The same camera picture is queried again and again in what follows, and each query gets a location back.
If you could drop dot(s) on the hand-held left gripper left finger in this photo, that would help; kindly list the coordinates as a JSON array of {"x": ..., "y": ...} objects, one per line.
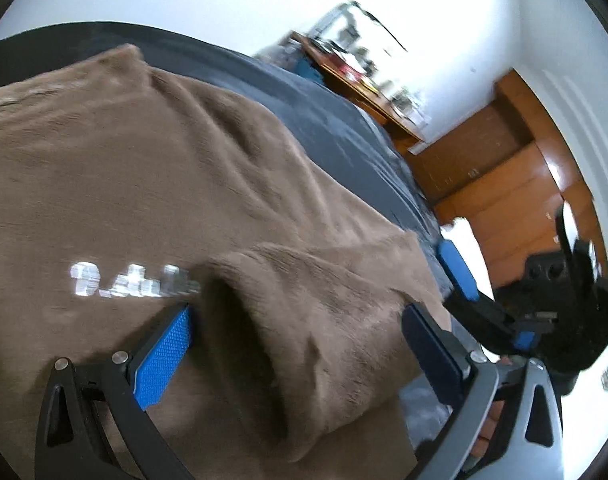
[{"x": 166, "y": 355}]

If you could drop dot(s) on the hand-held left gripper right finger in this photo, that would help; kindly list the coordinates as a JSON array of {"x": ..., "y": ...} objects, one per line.
[{"x": 433, "y": 355}]

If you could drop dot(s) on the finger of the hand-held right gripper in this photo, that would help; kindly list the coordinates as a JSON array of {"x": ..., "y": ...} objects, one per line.
[
  {"x": 524, "y": 341},
  {"x": 458, "y": 272}
]

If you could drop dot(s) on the brown fleece sweater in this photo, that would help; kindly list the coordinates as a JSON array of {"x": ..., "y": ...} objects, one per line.
[{"x": 159, "y": 185}]

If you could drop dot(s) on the wooden wardrobe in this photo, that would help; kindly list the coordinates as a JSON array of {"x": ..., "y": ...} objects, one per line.
[{"x": 508, "y": 170}]

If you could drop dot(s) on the dark grey bed sheet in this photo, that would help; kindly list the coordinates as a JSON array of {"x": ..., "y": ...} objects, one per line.
[{"x": 334, "y": 125}]

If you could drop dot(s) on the wooden desk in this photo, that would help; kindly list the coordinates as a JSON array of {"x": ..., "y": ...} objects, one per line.
[{"x": 364, "y": 95}]

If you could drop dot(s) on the blue box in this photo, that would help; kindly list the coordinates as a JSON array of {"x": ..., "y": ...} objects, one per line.
[{"x": 306, "y": 67}]

